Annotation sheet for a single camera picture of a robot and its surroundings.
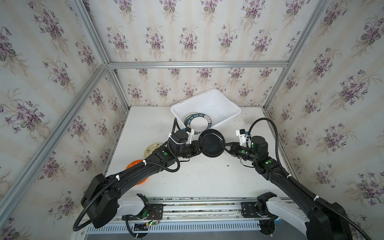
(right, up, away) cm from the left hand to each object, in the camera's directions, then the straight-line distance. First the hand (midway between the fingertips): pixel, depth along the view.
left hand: (207, 146), depth 74 cm
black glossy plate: (+3, +1, +4) cm, 5 cm away
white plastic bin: (+11, +27, +42) cm, 51 cm away
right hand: (+7, -1, +2) cm, 7 cm away
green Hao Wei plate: (-3, +12, +31) cm, 33 cm away
